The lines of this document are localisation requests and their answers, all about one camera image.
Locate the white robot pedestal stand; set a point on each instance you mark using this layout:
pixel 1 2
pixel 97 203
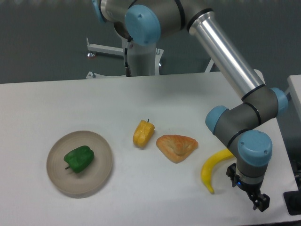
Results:
pixel 137 60

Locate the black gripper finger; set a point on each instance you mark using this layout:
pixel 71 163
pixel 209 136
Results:
pixel 231 173
pixel 260 201

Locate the yellow bell pepper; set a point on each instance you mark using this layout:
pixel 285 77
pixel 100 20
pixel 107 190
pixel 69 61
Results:
pixel 143 133

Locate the white box at right edge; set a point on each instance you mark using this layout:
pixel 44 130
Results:
pixel 294 82

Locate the green bell pepper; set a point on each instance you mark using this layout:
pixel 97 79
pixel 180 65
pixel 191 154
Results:
pixel 79 158

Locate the beige round plate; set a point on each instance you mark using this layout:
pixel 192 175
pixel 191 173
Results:
pixel 93 177

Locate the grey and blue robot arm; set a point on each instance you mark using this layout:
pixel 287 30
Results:
pixel 142 23

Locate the black device at right edge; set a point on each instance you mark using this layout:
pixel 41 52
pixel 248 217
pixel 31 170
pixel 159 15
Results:
pixel 293 202

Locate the yellow banana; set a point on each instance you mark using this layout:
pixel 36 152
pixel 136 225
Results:
pixel 210 163

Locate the triangular orange pastry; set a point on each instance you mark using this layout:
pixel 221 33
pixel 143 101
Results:
pixel 176 148

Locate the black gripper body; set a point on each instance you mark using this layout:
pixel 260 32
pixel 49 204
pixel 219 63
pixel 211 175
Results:
pixel 250 185

